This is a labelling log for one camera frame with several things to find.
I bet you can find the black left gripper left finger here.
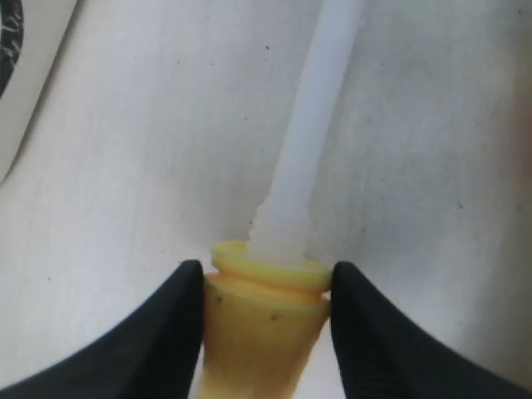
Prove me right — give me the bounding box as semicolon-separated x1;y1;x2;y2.
1;260;204;398

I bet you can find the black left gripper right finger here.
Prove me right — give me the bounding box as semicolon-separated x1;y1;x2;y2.
331;262;531;399

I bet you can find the chicken head with white tube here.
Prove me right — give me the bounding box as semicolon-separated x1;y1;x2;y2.
198;1;364;398

